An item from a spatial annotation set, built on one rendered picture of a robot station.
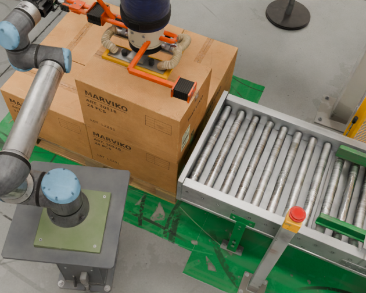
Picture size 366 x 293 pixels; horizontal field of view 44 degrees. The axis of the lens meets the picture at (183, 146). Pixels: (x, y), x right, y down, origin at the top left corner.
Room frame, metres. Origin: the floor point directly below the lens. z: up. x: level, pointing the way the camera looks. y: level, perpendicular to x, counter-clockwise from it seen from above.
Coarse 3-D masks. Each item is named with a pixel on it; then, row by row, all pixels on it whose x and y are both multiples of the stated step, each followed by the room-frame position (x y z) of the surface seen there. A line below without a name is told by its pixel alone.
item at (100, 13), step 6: (90, 6) 1.69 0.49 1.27; (96, 6) 1.71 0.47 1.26; (108, 6) 1.70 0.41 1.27; (90, 12) 1.66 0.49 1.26; (96, 12) 1.67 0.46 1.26; (102, 12) 1.67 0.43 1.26; (90, 18) 1.65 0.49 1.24; (96, 18) 1.63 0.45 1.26; (102, 18) 1.64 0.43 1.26; (96, 24) 1.63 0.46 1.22; (102, 24) 1.63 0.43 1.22
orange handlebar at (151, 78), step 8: (72, 0) 1.75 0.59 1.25; (72, 8) 1.69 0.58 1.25; (80, 8) 1.69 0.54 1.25; (120, 16) 1.66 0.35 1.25; (120, 24) 1.61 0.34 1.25; (168, 32) 1.59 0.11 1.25; (160, 40) 1.55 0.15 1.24; (168, 40) 1.54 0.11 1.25; (176, 40) 1.54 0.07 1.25; (144, 48) 1.47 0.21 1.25; (136, 56) 1.41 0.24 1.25; (136, 64) 1.38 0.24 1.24; (128, 72) 1.33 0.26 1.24; (136, 72) 1.32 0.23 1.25; (144, 72) 1.33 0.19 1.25; (152, 80) 1.29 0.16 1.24; (160, 80) 1.29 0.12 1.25
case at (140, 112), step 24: (96, 72) 1.58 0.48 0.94; (120, 72) 1.59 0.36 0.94; (192, 72) 1.64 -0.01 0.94; (96, 96) 1.48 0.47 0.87; (120, 96) 1.43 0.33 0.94; (144, 96) 1.45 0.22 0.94; (168, 96) 1.46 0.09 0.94; (96, 120) 1.49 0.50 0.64; (120, 120) 1.43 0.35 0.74; (144, 120) 1.38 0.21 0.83; (168, 120) 1.33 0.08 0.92; (192, 120) 1.48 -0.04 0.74; (144, 144) 1.38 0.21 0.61; (168, 144) 1.33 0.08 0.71
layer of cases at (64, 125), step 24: (72, 24) 2.35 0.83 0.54; (168, 24) 2.43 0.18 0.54; (72, 48) 2.12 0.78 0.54; (96, 48) 2.14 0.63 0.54; (192, 48) 2.22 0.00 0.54; (216, 48) 2.24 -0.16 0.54; (24, 72) 1.88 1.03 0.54; (72, 72) 1.92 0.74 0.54; (216, 72) 2.03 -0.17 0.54; (24, 96) 1.69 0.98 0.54; (72, 96) 1.73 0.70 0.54; (216, 96) 1.91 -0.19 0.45; (48, 120) 1.62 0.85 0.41; (72, 120) 1.56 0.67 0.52; (72, 144) 1.58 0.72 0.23; (96, 144) 1.51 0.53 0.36; (120, 144) 1.45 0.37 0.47; (192, 144) 1.54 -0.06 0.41; (120, 168) 1.46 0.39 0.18; (144, 168) 1.40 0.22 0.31; (168, 168) 1.35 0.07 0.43
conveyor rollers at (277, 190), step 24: (240, 120) 1.65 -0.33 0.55; (240, 144) 1.49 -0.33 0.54; (264, 144) 1.50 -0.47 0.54; (312, 144) 1.53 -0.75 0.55; (216, 168) 1.30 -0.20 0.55; (264, 168) 1.34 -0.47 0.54; (288, 168) 1.35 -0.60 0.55; (336, 168) 1.38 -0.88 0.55; (240, 192) 1.17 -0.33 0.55; (312, 192) 1.21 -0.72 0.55; (360, 216) 1.09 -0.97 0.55
